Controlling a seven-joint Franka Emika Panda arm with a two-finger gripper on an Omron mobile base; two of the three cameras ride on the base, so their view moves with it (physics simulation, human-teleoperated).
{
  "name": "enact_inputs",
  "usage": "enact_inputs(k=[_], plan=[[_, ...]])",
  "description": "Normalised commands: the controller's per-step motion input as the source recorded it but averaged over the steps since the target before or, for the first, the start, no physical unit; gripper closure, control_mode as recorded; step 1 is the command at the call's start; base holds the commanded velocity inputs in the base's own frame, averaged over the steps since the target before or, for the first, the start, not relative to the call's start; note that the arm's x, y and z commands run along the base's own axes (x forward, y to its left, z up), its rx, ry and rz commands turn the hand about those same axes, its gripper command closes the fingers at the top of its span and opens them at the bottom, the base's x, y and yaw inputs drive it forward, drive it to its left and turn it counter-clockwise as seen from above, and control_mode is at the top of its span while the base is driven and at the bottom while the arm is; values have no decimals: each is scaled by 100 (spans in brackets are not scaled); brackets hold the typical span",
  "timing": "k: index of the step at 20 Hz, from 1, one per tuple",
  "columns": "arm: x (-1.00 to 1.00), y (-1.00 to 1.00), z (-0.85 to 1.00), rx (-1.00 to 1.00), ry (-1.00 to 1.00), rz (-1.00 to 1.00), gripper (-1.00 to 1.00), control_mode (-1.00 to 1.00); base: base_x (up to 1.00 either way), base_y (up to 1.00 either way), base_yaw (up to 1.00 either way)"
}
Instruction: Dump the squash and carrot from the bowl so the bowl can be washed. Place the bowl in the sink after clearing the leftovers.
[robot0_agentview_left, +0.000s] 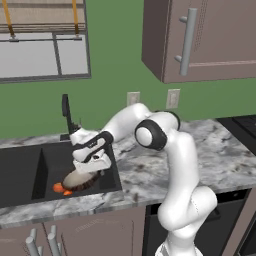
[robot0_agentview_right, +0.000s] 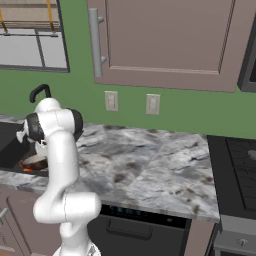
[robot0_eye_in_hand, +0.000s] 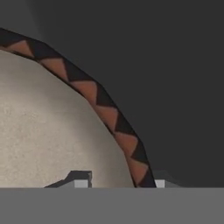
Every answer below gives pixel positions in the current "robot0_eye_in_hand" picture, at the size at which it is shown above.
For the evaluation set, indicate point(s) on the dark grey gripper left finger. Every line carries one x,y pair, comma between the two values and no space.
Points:
78,177

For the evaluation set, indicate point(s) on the beige bowl with triangle-patterned rim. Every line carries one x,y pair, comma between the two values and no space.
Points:
49,122

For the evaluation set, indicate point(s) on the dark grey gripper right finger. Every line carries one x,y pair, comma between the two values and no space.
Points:
164,180

